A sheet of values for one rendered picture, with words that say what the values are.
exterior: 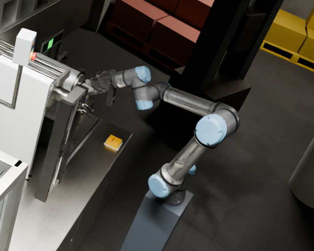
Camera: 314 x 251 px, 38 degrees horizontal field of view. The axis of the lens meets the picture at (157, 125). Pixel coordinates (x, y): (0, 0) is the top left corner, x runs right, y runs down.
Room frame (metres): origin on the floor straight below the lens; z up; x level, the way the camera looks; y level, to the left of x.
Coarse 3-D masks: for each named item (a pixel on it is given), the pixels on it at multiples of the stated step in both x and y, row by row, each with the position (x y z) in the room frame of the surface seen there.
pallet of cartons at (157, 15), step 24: (120, 0) 5.14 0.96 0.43; (144, 0) 5.41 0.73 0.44; (168, 0) 5.40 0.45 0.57; (192, 0) 5.31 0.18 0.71; (120, 24) 5.11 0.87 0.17; (144, 24) 5.01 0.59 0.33; (168, 24) 5.01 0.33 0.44; (192, 24) 5.28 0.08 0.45; (144, 48) 4.97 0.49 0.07; (168, 48) 4.90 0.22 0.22; (192, 48) 4.82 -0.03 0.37
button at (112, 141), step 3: (111, 135) 2.01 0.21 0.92; (108, 138) 1.98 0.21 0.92; (111, 138) 1.99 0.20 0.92; (114, 138) 2.00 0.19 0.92; (117, 138) 2.01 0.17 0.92; (108, 141) 1.95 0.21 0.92; (111, 141) 1.96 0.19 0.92; (114, 141) 1.97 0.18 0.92; (117, 141) 1.98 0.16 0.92; (120, 141) 1.99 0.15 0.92; (108, 144) 1.95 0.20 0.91; (111, 144) 1.95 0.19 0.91; (114, 144) 1.95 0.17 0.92; (117, 144) 1.96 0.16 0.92; (114, 147) 1.95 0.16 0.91; (117, 147) 1.95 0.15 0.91
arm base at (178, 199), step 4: (172, 192) 1.72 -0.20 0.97; (176, 192) 1.72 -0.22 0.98; (180, 192) 1.73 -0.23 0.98; (184, 192) 1.76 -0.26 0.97; (168, 196) 1.71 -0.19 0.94; (172, 196) 1.71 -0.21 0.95; (176, 196) 1.72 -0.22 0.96; (180, 196) 1.73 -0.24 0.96; (184, 196) 1.76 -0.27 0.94; (160, 200) 1.71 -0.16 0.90; (164, 200) 1.70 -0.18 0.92; (168, 200) 1.70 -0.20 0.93; (172, 200) 1.71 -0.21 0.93; (176, 200) 1.73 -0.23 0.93; (180, 200) 1.73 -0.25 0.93; (168, 204) 1.70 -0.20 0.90; (172, 204) 1.71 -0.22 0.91; (176, 204) 1.72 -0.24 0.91; (180, 204) 1.74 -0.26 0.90
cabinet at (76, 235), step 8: (112, 168) 2.06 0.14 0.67; (104, 184) 1.99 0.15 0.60; (96, 192) 1.81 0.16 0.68; (104, 192) 2.13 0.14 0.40; (96, 200) 1.91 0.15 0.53; (88, 208) 1.75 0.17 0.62; (96, 208) 2.03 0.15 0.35; (80, 216) 1.60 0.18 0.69; (88, 216) 1.84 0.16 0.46; (80, 224) 1.68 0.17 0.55; (88, 224) 1.95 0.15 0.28; (72, 232) 1.54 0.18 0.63; (80, 232) 1.77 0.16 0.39; (72, 240) 1.61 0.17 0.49; (80, 240) 1.87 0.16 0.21; (64, 248) 1.48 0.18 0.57; (72, 248) 1.70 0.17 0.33
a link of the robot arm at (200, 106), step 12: (156, 84) 1.88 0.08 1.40; (168, 84) 1.93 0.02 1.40; (168, 96) 1.83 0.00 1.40; (180, 96) 1.81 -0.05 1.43; (192, 96) 1.81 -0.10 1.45; (192, 108) 1.77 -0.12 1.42; (204, 108) 1.75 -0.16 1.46; (216, 108) 1.73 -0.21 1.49; (228, 108) 1.70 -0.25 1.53; (240, 120) 1.69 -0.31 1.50
